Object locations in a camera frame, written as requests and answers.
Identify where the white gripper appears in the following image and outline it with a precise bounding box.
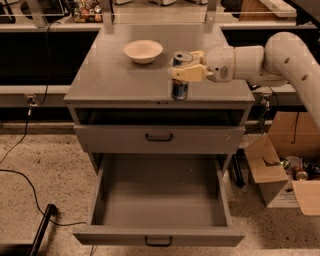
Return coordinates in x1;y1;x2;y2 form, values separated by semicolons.
168;47;235;83

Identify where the red bull can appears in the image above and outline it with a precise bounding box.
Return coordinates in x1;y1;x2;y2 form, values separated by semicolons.
170;51;193;101

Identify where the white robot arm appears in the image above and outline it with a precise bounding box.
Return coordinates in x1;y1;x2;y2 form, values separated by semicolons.
168;32;320;128

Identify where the grey drawer cabinet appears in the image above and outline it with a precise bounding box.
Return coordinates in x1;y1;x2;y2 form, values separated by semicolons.
65;24;254;167

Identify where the closed grey upper drawer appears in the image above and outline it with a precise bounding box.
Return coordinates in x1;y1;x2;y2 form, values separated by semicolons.
74;125;244;154

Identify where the open grey lower drawer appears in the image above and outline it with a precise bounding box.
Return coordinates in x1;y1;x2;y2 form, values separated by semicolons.
73;154;244;247

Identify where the can in cardboard box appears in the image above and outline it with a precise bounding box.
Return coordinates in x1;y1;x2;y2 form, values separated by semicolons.
292;166;308;181

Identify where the white bowl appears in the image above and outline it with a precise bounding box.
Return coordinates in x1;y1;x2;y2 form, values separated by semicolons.
123;40;163;64

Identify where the cardboard box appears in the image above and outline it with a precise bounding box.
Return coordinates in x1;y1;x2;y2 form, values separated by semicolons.
244;112;320;216

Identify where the group of cans on shelf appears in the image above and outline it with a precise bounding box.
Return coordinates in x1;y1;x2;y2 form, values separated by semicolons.
73;0;103;23

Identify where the black bar on floor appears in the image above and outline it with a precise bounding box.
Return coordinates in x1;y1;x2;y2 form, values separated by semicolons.
29;204;57;256

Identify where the black floor cable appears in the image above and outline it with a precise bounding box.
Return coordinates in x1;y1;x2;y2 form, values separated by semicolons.
0;109;88;228

